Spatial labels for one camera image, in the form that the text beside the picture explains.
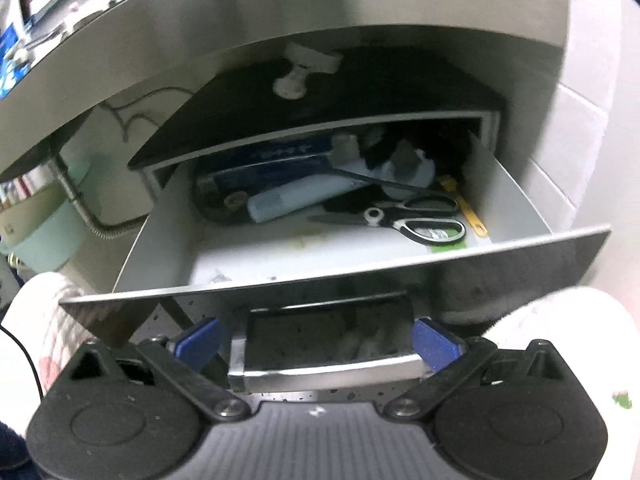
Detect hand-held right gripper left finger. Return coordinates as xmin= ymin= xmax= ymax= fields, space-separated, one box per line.
xmin=67 ymin=317 xmax=252 ymax=423

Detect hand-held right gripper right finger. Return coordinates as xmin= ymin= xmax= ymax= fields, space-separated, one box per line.
xmin=382 ymin=317 xmax=577 ymax=422

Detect stainless steel drawer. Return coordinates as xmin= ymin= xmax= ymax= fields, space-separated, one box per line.
xmin=58 ymin=109 xmax=612 ymax=395

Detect black and white scissors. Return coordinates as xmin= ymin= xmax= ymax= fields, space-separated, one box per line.
xmin=307 ymin=195 xmax=468 ymax=247

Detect yellow plastic tool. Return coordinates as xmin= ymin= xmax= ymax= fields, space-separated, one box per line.
xmin=438 ymin=175 xmax=489 ymax=237

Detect round dark tape roll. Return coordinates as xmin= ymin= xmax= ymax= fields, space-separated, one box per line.
xmin=197 ymin=191 xmax=251 ymax=225

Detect person's right leg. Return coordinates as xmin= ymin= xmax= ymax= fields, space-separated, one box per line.
xmin=442 ymin=284 xmax=640 ymax=480

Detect white tube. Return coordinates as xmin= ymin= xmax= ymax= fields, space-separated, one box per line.
xmin=246 ymin=180 xmax=373 ymax=224

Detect thin black rod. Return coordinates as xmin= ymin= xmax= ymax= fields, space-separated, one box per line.
xmin=332 ymin=166 xmax=447 ymax=195

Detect white roll with black cloth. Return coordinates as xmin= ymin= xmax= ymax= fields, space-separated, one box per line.
xmin=334 ymin=127 xmax=451 ymax=192

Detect blue cardboard box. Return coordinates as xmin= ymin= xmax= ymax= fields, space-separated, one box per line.
xmin=196 ymin=132 xmax=337 ymax=202

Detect pale green bin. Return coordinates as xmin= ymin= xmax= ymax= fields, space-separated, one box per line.
xmin=0 ymin=157 xmax=97 ymax=275

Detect white suction hook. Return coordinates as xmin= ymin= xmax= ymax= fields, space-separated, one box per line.
xmin=272 ymin=42 xmax=342 ymax=100

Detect stainless steel counter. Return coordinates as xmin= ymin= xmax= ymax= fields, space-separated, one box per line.
xmin=0 ymin=0 xmax=574 ymax=184

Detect blue packet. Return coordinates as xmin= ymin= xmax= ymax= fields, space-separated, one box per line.
xmin=0 ymin=24 xmax=27 ymax=102

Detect black cable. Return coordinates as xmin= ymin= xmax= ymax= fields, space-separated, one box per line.
xmin=0 ymin=324 xmax=45 ymax=397

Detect corrugated metal hose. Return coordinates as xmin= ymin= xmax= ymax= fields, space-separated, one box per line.
xmin=51 ymin=152 xmax=147 ymax=242

